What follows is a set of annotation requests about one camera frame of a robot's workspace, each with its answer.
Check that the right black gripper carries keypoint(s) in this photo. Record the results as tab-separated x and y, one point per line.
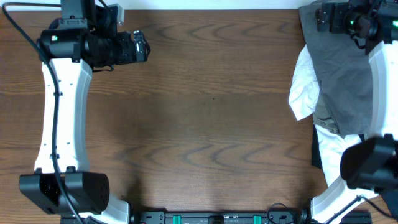
340	10

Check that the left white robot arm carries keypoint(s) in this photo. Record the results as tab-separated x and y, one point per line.
62	183

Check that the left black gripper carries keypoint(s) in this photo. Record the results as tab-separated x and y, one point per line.
125	56

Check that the white garment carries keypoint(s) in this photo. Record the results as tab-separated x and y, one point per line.
357	93

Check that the grey shorts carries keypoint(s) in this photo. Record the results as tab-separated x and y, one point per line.
328	52

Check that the dark navy garment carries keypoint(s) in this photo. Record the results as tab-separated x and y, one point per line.
316	149

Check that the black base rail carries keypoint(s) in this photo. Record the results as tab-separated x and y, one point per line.
282	216

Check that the olive khaki garment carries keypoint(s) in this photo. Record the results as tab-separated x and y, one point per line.
323	118

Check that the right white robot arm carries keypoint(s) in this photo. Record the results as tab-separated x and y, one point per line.
370	167

